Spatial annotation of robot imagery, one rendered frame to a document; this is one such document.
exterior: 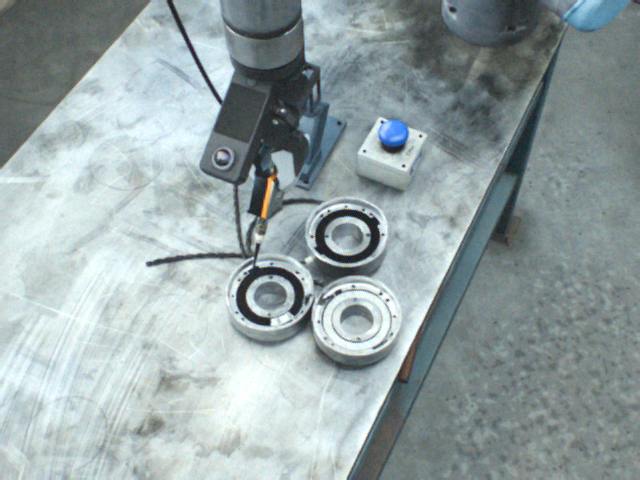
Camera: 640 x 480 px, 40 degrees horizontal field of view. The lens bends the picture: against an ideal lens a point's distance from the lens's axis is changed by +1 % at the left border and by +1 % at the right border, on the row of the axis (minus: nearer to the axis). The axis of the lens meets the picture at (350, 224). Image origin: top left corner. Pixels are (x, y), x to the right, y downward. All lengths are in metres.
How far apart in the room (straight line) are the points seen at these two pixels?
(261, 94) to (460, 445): 1.15
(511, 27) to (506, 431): 0.88
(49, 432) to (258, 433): 0.23
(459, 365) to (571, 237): 0.44
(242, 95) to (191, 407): 0.37
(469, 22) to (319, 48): 0.23
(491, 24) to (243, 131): 0.57
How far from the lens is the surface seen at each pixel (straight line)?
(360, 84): 1.30
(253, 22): 0.81
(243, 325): 1.03
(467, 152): 1.23
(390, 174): 1.16
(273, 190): 1.00
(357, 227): 1.11
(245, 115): 0.88
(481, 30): 1.35
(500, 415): 1.91
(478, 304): 2.02
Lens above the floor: 1.75
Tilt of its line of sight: 56 degrees down
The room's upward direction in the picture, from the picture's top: 1 degrees clockwise
